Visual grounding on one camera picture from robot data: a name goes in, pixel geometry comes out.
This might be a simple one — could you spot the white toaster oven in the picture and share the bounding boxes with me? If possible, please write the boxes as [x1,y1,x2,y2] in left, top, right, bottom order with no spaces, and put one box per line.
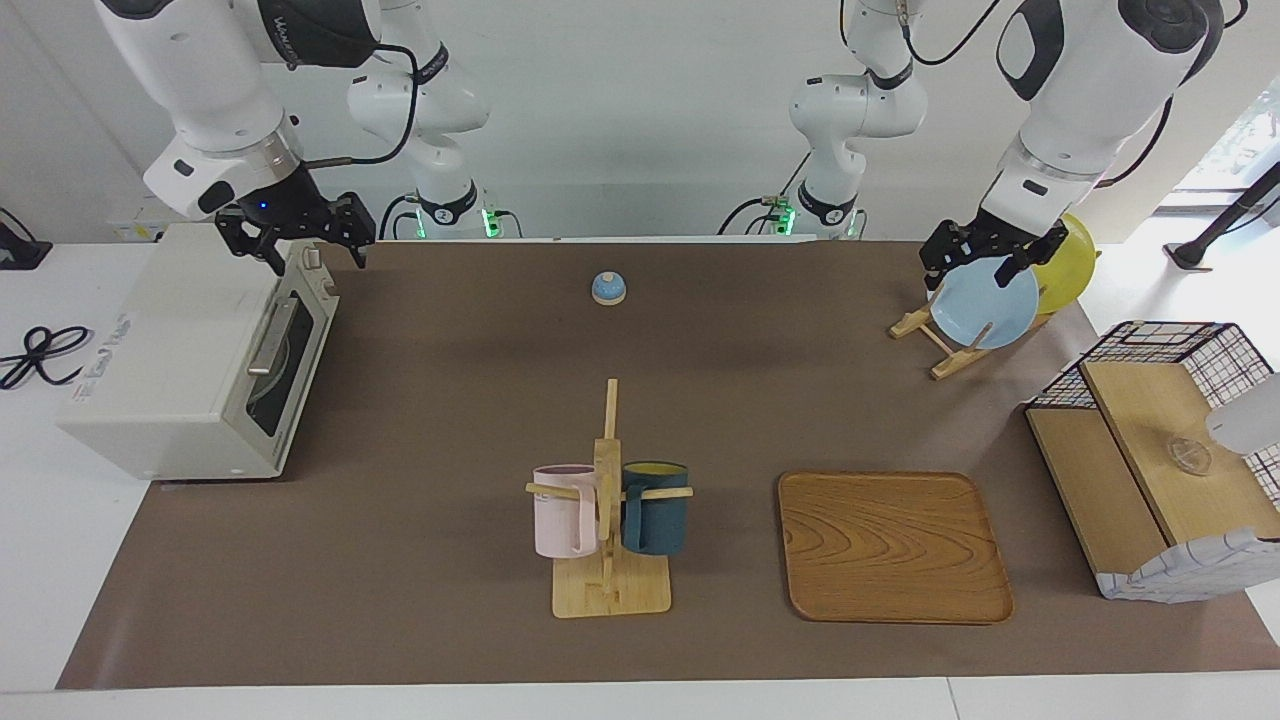
[57,222,341,483]

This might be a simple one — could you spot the black right base cable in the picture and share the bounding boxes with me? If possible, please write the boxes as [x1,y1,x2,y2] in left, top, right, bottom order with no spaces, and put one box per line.
[378,193,426,241]

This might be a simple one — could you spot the small clear glass piece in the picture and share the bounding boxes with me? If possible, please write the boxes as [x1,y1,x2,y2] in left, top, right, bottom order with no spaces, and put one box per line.
[1165,435,1214,477]

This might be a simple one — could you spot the black left base cable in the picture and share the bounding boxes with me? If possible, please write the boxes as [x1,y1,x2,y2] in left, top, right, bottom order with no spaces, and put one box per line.
[718,150,813,237]

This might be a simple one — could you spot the wooden serving tray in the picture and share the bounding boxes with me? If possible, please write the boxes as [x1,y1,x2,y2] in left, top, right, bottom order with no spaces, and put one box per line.
[777,470,1015,626]

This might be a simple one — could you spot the white wall socket box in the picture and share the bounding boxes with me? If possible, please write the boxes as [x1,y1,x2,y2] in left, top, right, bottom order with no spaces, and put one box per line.
[108,212,166,244]

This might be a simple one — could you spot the black looped cable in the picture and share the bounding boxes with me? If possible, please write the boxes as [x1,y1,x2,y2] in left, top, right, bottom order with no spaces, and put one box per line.
[0,325,93,391]

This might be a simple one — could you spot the black base cable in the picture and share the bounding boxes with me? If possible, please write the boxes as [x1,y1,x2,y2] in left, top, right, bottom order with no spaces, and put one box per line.
[378,193,426,241]
[718,150,813,237]

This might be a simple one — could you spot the white checked basket liner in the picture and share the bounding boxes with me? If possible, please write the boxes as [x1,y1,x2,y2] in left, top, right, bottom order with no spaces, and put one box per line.
[1095,527,1280,603]

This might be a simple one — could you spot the oven door with glass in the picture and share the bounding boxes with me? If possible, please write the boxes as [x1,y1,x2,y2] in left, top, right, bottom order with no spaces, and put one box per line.
[243,265,341,477]

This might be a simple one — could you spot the wooden plate rack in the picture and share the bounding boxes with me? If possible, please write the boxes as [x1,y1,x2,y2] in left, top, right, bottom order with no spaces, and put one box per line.
[889,300,1056,381]

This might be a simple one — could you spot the black clamp base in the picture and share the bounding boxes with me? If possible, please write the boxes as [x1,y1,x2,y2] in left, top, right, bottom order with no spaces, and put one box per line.
[0,207,53,271]

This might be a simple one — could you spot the brown table mat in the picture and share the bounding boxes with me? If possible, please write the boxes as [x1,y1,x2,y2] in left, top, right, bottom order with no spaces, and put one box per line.
[55,238,1280,691]

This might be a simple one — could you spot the yellow plate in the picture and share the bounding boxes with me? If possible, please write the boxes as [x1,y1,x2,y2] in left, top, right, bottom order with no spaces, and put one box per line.
[1030,212,1098,316]

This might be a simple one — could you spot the dark blue mug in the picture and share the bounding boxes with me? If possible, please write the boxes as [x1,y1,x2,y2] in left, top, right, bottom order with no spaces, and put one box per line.
[620,460,690,557]

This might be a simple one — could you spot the light blue plate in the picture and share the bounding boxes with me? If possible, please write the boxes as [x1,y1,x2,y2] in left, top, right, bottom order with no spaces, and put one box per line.
[928,255,1041,350]

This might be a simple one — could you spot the wooden mug rack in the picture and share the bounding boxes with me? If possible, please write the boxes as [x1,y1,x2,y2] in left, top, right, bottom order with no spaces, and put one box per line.
[525,378,695,619]

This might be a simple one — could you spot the white rounded device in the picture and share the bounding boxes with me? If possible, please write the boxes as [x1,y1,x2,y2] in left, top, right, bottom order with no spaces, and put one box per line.
[1205,372,1280,456]

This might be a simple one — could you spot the black stand leg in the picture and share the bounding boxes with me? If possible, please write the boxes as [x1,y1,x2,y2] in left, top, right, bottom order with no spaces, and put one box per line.
[1165,160,1280,271]

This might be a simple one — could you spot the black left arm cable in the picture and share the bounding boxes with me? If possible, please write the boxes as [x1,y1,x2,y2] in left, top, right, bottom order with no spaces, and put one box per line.
[900,0,1011,67]

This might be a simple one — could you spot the pink mug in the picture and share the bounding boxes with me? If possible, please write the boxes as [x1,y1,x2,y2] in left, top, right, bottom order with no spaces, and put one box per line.
[532,464,601,559]

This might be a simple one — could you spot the wire basket with wooden shelves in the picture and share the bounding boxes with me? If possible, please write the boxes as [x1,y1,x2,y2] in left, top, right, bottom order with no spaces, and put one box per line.
[1024,320,1280,603]

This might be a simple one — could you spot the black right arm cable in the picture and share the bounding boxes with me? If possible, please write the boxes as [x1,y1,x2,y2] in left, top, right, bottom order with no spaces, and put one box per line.
[305,40,446,169]

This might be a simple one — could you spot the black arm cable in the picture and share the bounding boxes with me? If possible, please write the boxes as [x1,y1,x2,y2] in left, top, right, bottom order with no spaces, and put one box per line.
[900,0,1011,67]
[305,40,446,169]

